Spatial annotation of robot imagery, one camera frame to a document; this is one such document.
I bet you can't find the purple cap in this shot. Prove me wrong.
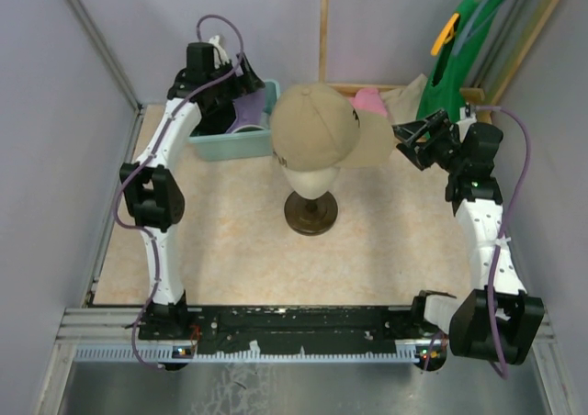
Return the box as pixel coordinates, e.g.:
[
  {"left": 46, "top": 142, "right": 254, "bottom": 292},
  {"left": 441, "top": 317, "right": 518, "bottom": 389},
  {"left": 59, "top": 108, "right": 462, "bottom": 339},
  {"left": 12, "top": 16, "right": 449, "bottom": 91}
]
[{"left": 226, "top": 88, "right": 266, "bottom": 134}]

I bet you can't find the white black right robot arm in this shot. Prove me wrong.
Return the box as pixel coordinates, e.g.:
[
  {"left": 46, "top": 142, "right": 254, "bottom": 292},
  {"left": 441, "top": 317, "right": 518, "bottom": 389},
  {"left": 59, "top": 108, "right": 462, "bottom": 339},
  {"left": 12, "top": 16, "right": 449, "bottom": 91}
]
[{"left": 393, "top": 109, "right": 545, "bottom": 376}]

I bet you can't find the grey plastic hanger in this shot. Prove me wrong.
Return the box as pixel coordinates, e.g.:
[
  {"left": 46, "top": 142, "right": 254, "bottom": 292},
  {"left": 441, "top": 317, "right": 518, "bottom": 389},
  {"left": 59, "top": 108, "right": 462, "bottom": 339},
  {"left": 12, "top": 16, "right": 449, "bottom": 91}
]
[{"left": 451, "top": 0, "right": 507, "bottom": 57}]

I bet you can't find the wooden clothes rack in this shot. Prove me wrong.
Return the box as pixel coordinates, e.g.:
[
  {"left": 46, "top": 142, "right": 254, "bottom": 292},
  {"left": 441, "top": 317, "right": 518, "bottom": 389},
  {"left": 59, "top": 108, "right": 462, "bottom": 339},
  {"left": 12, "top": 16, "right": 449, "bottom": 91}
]
[{"left": 318, "top": 0, "right": 562, "bottom": 103}]

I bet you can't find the teal plastic bin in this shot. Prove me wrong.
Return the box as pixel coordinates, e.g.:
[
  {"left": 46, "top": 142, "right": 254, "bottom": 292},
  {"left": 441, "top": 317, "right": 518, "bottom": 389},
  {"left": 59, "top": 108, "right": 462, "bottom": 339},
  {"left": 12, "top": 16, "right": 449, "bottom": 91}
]
[{"left": 188, "top": 79, "right": 281, "bottom": 162}]

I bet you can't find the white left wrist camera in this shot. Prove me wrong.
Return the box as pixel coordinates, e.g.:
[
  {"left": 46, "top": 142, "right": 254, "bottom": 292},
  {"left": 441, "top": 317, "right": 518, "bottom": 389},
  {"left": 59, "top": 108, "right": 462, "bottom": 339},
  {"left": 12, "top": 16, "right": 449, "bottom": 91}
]
[{"left": 208, "top": 35, "right": 231, "bottom": 68}]

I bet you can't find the beige cap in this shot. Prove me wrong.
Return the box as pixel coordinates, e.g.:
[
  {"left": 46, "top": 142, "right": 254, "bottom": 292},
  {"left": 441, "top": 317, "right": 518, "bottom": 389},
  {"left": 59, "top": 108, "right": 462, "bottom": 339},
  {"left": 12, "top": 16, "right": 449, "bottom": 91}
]
[{"left": 270, "top": 83, "right": 395, "bottom": 172}]

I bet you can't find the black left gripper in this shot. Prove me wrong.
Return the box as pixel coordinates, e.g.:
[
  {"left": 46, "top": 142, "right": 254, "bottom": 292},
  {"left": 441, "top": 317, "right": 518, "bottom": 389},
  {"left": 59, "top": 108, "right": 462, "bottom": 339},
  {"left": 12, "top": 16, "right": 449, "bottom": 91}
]
[{"left": 209, "top": 52, "right": 266, "bottom": 105}]

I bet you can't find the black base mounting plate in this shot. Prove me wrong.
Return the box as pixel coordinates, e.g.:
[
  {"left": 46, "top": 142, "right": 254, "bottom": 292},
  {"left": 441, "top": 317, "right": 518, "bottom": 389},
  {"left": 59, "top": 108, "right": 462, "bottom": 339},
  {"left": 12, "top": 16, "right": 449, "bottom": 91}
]
[{"left": 139, "top": 305, "right": 438, "bottom": 355}]

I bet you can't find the cream cloth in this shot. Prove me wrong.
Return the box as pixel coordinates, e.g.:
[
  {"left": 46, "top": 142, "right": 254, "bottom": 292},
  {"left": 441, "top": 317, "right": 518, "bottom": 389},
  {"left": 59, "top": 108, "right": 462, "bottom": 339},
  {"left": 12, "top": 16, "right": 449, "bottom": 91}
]
[{"left": 380, "top": 73, "right": 428, "bottom": 126}]

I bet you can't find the beige mannequin head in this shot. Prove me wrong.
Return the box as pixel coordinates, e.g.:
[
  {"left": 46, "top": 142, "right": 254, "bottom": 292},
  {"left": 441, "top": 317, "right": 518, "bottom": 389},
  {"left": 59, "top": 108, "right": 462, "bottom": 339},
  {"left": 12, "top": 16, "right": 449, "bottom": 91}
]
[{"left": 282, "top": 167, "right": 340, "bottom": 200}]

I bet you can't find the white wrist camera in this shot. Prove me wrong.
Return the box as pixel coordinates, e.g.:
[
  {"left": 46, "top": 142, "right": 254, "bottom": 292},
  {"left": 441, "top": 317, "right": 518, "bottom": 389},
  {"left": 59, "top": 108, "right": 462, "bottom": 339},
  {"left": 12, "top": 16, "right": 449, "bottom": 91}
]
[
  {"left": 459, "top": 103, "right": 475, "bottom": 121},
  {"left": 208, "top": 35, "right": 231, "bottom": 68}
]

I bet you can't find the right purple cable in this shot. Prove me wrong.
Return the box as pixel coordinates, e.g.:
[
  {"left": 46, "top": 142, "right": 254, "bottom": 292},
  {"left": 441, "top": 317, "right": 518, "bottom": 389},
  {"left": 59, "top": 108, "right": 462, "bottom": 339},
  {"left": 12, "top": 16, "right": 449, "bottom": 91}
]
[{"left": 422, "top": 105, "right": 530, "bottom": 380}]

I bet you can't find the green tank top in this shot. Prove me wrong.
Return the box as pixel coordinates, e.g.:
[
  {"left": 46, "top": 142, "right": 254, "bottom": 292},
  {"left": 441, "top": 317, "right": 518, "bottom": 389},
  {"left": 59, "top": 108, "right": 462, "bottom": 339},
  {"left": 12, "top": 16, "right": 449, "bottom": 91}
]
[{"left": 416, "top": 0, "right": 500, "bottom": 123}]

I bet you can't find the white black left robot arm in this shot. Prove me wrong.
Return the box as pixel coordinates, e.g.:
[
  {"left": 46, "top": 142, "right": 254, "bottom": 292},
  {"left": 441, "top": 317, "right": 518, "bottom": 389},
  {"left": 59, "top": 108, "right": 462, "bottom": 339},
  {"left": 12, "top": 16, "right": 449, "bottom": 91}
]
[{"left": 117, "top": 42, "right": 265, "bottom": 339}]

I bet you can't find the pink cloth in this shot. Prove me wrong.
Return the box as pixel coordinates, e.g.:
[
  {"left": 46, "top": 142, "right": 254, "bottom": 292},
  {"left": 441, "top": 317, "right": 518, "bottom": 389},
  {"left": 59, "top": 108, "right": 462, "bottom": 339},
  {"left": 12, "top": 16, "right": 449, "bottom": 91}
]
[{"left": 348, "top": 87, "right": 389, "bottom": 118}]

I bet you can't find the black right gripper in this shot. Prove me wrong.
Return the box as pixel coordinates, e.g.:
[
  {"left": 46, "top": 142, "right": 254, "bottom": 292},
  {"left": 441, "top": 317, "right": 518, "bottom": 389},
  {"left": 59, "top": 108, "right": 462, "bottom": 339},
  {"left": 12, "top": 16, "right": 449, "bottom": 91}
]
[{"left": 388, "top": 109, "right": 466, "bottom": 174}]

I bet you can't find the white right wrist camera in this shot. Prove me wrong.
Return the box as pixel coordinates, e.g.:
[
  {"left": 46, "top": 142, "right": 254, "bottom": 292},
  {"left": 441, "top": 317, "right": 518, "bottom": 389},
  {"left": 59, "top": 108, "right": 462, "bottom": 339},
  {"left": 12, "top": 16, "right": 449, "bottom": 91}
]
[{"left": 459, "top": 103, "right": 475, "bottom": 121}]

